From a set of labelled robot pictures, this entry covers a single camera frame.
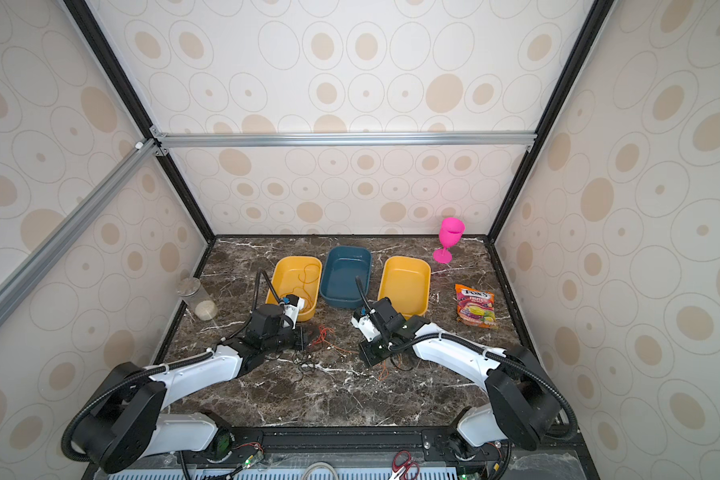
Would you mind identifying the orange cable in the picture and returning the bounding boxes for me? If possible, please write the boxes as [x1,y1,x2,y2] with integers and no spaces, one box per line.
[329,341,397,382]
[281,263,320,301]

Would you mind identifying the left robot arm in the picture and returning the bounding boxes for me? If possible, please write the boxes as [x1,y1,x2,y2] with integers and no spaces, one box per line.
[60,293,311,474]

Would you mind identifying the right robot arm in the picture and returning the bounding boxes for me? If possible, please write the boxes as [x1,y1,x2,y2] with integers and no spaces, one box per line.
[351,277,578,459]

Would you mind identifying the right yellow plastic bin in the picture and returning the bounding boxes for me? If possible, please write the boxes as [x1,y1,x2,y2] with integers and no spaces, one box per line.
[378,256,431,319]

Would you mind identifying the yellow plastic bin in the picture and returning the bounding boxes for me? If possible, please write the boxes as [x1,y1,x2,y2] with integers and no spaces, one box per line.
[272,256,322,323]
[378,256,431,319]

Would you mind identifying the left yellow plastic bin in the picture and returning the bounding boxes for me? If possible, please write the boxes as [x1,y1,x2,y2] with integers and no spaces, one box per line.
[272,256,322,323]

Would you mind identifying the clear jar with white powder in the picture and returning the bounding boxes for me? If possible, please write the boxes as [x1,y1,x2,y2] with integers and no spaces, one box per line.
[177,277,219,321]

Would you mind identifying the teal plastic bin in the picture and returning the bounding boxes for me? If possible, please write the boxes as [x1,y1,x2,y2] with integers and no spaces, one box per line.
[320,246,372,310]

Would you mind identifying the colourful snack bag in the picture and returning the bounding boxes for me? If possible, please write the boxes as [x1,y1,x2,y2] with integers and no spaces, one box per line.
[455,284,497,328]

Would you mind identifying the pink plastic goblet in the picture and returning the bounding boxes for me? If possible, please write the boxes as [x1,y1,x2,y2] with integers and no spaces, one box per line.
[433,217,465,264]

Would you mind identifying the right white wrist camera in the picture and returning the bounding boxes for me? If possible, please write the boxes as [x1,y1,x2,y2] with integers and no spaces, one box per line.
[351,315,381,342]

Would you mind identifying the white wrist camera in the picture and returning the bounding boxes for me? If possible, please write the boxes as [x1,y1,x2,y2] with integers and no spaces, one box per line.
[279,294,306,329]
[351,315,381,342]

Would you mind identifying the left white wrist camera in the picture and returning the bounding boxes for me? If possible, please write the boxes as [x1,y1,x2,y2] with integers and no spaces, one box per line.
[279,294,306,329]

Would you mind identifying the red handled scissors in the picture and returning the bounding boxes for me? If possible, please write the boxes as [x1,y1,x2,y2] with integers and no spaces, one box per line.
[389,450,420,480]

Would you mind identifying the horizontal aluminium rail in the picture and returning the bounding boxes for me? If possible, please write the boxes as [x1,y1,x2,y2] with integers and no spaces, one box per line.
[156,131,537,148]

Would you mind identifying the diagonal aluminium rail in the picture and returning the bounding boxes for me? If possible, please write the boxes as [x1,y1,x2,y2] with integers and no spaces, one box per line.
[0,139,158,327]

